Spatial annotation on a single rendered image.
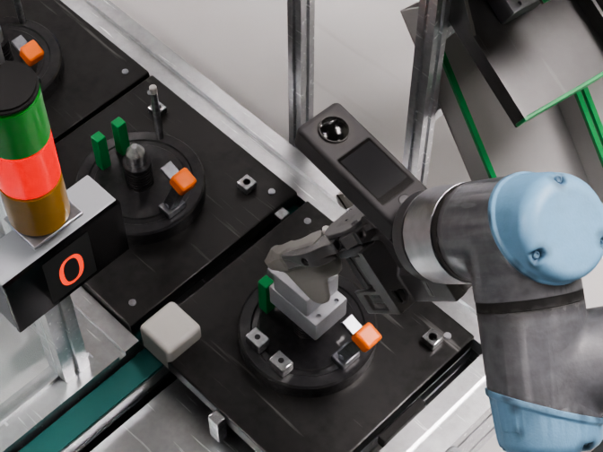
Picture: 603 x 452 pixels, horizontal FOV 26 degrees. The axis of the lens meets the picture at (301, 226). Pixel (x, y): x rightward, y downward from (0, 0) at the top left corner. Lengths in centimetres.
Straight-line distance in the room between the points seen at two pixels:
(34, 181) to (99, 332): 39
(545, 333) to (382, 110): 79
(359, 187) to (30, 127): 25
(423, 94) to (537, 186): 42
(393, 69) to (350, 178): 68
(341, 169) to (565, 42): 33
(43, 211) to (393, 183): 27
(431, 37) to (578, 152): 27
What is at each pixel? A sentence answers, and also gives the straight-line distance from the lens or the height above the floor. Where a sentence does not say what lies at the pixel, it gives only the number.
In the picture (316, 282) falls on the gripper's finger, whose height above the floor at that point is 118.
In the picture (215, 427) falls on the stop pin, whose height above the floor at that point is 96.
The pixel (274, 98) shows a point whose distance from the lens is 165.
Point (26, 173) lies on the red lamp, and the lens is 99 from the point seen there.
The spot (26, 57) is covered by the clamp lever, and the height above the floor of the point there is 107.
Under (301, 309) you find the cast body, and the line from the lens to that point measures 123.
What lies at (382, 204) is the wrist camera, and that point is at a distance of 100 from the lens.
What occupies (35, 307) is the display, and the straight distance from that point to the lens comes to 111.
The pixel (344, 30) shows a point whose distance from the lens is 173.
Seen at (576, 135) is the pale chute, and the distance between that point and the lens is 139.
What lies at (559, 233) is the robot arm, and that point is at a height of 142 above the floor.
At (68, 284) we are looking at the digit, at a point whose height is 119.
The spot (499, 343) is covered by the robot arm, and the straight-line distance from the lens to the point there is 90.
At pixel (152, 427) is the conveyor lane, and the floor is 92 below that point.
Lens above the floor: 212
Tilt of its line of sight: 55 degrees down
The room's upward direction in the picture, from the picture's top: straight up
